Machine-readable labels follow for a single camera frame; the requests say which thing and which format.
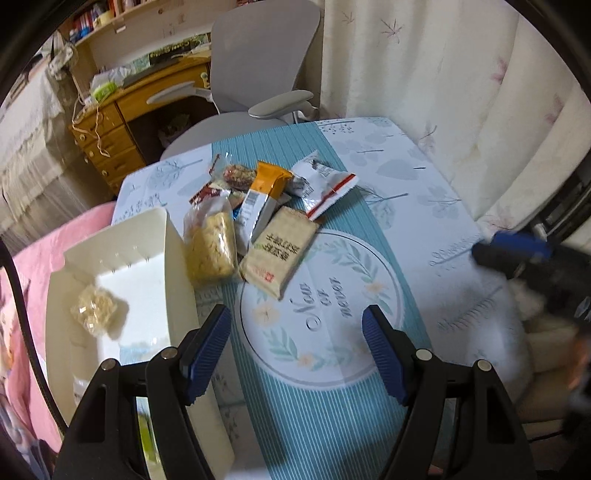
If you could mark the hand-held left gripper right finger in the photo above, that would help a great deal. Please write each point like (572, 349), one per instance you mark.
(383, 355)

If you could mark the grey office chair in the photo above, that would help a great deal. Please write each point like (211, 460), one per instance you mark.
(258, 50)

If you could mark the waste bin under desk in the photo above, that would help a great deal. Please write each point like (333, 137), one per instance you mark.
(175, 131)

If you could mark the brown snack packet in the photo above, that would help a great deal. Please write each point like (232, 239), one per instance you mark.
(207, 191)

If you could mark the white plastic bag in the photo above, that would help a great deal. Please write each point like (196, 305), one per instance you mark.
(113, 76)

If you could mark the green tissue pack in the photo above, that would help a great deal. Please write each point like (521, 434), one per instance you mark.
(104, 92)

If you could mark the small rice cracker packet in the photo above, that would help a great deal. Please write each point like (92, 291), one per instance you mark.
(97, 309)

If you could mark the black keyboard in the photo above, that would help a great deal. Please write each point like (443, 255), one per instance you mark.
(152, 74)

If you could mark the floral hanging bag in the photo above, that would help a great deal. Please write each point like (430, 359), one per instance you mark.
(60, 60)

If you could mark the white red-edged snack packet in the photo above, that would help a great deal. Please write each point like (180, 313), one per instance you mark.
(323, 182)

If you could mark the beige biscuit packet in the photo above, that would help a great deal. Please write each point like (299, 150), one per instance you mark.
(277, 251)

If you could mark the blue grey cloth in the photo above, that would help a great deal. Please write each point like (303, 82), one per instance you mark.
(23, 447)

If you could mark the wooden bookshelf hutch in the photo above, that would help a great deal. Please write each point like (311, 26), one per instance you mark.
(138, 32)

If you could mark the orange snack packet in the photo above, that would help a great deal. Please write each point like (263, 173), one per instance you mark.
(265, 189)

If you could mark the clear granola bar wrapper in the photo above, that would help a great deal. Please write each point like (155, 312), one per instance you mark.
(238, 175)

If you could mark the white plastic tray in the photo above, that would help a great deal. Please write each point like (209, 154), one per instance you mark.
(138, 286)

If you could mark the large rice cracker packet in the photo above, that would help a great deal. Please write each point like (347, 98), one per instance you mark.
(210, 249)

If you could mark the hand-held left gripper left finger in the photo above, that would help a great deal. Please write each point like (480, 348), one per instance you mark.
(210, 350)

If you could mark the white floral curtain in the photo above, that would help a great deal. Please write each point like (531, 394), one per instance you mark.
(438, 69)

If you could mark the wooden desk with drawers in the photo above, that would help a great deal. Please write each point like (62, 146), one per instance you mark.
(152, 85)

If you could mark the bookshelf with books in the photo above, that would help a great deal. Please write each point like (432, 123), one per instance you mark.
(97, 16)

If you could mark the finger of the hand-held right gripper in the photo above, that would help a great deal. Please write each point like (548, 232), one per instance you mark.
(521, 244)

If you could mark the pink blanket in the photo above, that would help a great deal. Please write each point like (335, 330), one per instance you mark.
(37, 267)

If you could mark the dark lettered sign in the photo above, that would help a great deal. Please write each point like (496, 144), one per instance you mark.
(180, 50)

